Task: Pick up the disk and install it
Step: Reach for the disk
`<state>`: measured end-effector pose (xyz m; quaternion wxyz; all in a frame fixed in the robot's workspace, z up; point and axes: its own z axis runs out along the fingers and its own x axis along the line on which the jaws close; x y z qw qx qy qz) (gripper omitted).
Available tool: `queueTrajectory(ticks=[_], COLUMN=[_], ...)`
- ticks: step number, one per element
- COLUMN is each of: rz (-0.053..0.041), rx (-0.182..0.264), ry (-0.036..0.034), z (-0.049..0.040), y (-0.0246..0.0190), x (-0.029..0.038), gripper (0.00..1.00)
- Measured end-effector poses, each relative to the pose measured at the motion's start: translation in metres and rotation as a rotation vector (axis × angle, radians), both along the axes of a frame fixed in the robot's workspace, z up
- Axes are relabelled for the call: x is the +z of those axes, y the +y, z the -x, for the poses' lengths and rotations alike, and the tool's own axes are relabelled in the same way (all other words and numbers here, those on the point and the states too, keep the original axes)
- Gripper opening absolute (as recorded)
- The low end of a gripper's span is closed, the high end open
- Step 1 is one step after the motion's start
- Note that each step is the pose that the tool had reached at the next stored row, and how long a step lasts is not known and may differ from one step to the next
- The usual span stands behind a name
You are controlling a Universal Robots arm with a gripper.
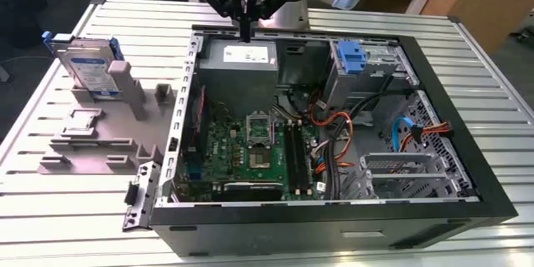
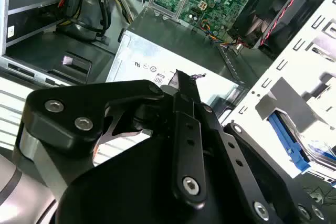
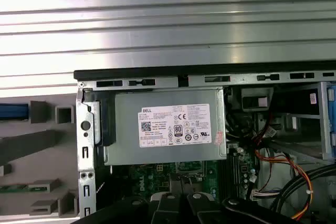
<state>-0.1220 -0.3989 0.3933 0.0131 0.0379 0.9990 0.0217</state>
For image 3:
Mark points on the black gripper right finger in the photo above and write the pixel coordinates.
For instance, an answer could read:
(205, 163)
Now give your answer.
(202, 211)

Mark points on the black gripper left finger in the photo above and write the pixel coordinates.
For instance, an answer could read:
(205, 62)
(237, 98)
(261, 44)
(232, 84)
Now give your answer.
(162, 211)

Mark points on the hard disk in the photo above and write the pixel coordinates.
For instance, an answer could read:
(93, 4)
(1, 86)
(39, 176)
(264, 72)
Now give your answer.
(13, 111)

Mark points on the green motherboard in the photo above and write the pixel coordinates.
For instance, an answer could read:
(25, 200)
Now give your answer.
(147, 182)

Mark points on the black RAM slot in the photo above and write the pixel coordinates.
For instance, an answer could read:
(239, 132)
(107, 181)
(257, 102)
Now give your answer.
(233, 171)
(223, 171)

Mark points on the grey power supply unit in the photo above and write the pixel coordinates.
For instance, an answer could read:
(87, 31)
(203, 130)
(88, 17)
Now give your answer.
(170, 98)

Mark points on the grey parts rack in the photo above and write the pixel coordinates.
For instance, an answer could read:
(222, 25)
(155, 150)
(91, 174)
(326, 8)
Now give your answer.
(52, 155)

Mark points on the grey optical drive cage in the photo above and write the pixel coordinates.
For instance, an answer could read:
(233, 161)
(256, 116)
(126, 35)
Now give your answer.
(304, 129)

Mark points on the black PC case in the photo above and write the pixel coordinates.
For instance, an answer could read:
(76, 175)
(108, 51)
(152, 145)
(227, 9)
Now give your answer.
(131, 73)

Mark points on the green RAM stick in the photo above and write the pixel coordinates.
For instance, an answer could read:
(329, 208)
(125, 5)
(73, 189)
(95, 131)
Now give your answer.
(13, 189)

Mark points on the blue plastic drive latch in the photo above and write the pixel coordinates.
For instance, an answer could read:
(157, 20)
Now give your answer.
(331, 108)

